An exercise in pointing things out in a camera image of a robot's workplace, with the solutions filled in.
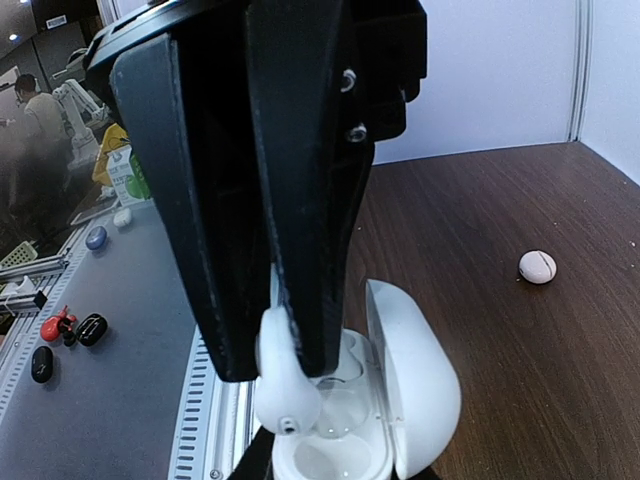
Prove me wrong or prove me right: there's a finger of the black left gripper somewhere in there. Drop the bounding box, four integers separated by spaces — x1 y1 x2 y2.
110 37 270 382

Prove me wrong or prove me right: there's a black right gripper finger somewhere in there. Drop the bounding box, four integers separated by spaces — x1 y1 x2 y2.
232 427 275 480

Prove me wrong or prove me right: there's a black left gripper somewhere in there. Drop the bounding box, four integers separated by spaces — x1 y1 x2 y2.
83 1 427 376

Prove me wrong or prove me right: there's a white clip-on earbud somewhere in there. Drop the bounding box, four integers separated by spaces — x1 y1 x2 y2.
254 265 322 435

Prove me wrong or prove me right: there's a white oval charging case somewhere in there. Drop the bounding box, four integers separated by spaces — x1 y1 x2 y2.
272 279 462 479

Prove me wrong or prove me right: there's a pink earbud charging case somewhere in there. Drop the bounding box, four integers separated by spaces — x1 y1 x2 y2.
518 250 557 285

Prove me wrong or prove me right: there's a small white case on bench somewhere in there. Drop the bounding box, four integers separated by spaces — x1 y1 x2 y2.
113 208 132 229

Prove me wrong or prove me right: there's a blue case on bench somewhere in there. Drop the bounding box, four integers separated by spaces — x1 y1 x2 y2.
85 225 108 251

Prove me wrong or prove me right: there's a black glossy earbud case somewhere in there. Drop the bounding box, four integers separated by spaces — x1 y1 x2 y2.
75 313 108 347

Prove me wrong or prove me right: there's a red earbud case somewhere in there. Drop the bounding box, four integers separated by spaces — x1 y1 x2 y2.
40 305 77 342

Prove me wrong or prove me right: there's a green white carton box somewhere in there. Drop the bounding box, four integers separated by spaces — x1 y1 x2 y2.
107 145 151 207

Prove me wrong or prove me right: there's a standing person beige shirt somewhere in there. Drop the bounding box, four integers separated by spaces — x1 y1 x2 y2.
14 73 69 147

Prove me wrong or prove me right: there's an aluminium front frame rail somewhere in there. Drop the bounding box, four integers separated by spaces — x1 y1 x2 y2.
168 330 259 480

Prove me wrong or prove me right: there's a left aluminium corner post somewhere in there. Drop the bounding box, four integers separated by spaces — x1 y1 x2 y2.
567 0 594 142

